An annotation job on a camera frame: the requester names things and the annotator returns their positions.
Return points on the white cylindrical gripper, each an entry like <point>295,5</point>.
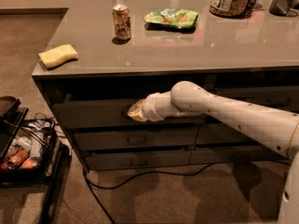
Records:
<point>150,108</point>

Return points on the grey top drawer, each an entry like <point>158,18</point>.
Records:
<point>74,114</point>

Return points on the grey drawer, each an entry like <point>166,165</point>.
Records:
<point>74,114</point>
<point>136,138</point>
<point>132,160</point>

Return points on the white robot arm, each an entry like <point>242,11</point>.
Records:
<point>274,128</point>

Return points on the grey middle left drawer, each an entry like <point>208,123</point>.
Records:
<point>136,138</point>

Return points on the grey bottom left drawer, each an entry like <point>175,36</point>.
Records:
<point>132,160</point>

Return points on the grey cabinet counter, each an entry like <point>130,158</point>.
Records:
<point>254,60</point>

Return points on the orange soda can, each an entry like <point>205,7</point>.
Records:
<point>122,23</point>

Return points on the yellow sponge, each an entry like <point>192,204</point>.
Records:
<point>57,56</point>

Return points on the green chip bag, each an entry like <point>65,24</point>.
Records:
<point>173,17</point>

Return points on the black cluttered bin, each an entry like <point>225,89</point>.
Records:
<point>30,151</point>

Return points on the dark glass pitcher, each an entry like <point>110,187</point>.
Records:
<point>281,7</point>

